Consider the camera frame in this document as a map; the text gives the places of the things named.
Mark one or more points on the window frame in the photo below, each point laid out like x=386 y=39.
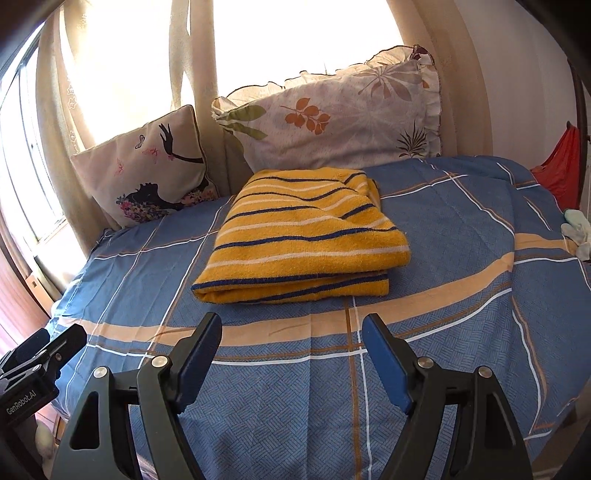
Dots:
x=27 y=138

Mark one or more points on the blue checked bed sheet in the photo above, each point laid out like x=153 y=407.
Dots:
x=461 y=323

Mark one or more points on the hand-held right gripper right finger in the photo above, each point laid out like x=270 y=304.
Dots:
x=390 y=369

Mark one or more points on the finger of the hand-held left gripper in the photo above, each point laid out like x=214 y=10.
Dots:
x=64 y=344
x=25 y=348

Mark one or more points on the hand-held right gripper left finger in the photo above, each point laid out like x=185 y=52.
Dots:
x=203 y=355

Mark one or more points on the yellow striped knit sweater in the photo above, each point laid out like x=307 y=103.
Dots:
x=300 y=240

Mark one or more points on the pale crumpled cloth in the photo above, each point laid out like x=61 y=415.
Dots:
x=577 y=233

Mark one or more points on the leaf print white pillow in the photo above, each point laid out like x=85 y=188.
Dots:
x=351 y=120

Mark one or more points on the red cloth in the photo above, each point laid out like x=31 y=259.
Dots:
x=561 y=166

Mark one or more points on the silhouette print beige cushion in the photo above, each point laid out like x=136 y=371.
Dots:
x=147 y=170

